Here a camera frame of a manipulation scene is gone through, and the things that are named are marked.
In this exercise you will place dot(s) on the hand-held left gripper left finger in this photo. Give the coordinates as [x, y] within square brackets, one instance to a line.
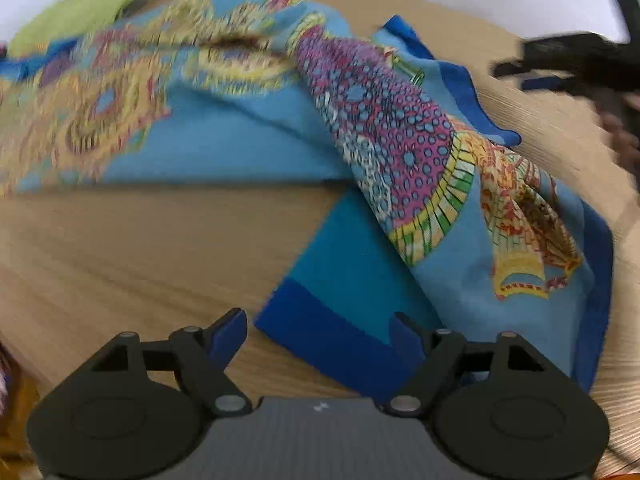
[227, 337]

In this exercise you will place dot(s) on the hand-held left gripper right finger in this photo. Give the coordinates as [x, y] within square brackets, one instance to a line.
[405, 342]

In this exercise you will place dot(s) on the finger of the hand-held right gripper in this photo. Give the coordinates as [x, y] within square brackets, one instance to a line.
[540, 57]
[547, 84]

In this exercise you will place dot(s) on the colourful printed blue cloth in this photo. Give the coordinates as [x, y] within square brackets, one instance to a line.
[350, 135]

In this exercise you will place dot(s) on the person's right hand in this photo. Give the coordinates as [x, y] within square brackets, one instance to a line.
[625, 135]

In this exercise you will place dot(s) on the orange cloth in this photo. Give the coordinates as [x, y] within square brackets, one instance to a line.
[17, 410]

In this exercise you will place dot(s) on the green folded cloth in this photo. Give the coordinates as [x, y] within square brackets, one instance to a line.
[75, 10]

